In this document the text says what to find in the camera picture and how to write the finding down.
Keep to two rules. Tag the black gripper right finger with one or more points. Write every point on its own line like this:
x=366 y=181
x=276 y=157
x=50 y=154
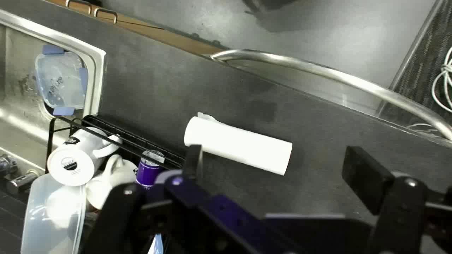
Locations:
x=400 y=212

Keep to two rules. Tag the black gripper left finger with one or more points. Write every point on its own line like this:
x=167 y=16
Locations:
x=117 y=216

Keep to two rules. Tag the plain white mug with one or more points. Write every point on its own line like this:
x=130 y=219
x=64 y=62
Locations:
x=113 y=181

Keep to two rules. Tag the purple cup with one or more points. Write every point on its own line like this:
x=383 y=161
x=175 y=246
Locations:
x=148 y=171

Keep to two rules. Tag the clear plastic food container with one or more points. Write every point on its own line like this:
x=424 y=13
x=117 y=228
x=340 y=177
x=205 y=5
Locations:
x=51 y=216

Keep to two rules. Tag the chrome sink faucet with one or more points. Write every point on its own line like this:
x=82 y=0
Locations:
x=18 y=181

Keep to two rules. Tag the stainless steel sink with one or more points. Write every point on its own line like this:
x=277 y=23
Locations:
x=14 y=127

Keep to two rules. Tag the white paper towel roll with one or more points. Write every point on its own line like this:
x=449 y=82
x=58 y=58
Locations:
x=235 y=143

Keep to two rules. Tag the curved chrome metal bar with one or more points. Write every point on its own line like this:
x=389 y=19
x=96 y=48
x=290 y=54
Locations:
x=301 y=64

